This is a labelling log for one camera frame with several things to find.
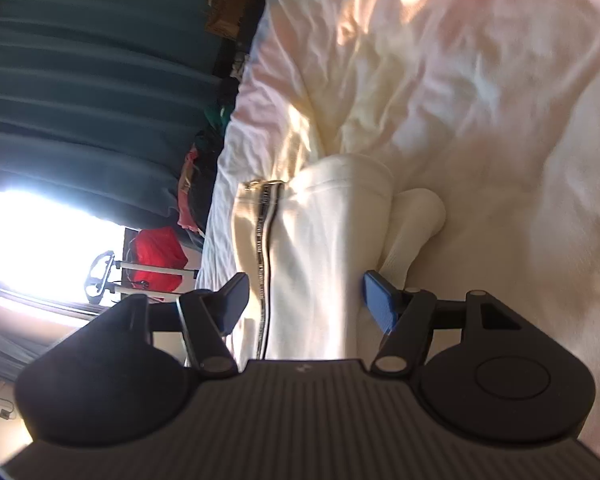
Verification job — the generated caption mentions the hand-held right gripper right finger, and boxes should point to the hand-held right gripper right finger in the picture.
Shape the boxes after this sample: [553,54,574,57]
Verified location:
[363,270,522,375]

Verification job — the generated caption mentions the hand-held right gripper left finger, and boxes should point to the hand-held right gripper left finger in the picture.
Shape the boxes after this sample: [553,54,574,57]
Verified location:
[114,271,251,380]

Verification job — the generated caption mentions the white zip-up jacket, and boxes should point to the white zip-up jacket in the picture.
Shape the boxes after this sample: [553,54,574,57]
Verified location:
[231,155,448,362]

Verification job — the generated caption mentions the pile of colourful clothes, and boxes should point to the pile of colourful clothes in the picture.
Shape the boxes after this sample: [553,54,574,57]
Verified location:
[176,95,231,236]

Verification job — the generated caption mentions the red bag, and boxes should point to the red bag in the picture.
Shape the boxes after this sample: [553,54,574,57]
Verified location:
[126,226,189,295]

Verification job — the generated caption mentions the bright window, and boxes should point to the bright window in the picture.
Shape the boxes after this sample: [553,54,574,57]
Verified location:
[0,187,131,311]

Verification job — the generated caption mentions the white bed sheet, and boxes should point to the white bed sheet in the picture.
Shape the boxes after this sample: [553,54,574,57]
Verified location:
[199,0,600,466]

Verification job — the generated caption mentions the teal curtain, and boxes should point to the teal curtain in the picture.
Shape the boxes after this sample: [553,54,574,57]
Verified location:
[0,0,241,221]

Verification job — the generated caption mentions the brown cardboard box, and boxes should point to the brown cardboard box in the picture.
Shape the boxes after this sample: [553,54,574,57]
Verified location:
[203,0,251,37]

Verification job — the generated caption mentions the suitcase telescopic handle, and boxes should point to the suitcase telescopic handle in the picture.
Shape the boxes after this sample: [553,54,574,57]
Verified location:
[83,251,201,306]

